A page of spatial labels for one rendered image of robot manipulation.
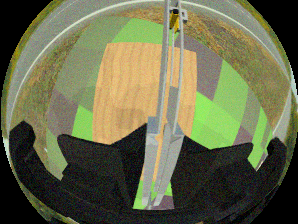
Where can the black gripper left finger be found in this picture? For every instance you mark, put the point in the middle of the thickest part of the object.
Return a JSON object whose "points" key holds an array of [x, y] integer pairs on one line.
{"points": [[122, 160]]}

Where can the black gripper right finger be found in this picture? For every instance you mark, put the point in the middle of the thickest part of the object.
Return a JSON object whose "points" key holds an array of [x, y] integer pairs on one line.
{"points": [[196, 164]]}

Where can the light wooden board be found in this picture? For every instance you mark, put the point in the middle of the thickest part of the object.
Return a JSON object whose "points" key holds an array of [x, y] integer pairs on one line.
{"points": [[127, 89]]}

